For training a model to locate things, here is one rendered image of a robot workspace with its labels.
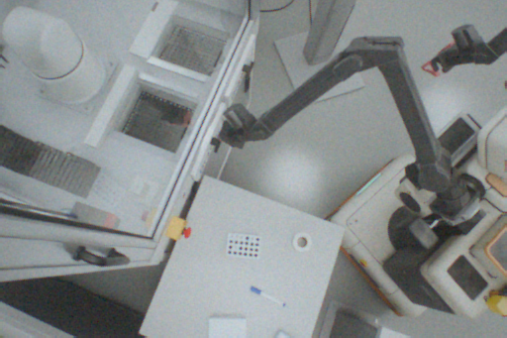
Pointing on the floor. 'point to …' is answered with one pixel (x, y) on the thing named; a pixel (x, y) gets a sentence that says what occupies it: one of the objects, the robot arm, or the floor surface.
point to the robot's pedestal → (354, 324)
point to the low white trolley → (244, 268)
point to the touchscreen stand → (322, 40)
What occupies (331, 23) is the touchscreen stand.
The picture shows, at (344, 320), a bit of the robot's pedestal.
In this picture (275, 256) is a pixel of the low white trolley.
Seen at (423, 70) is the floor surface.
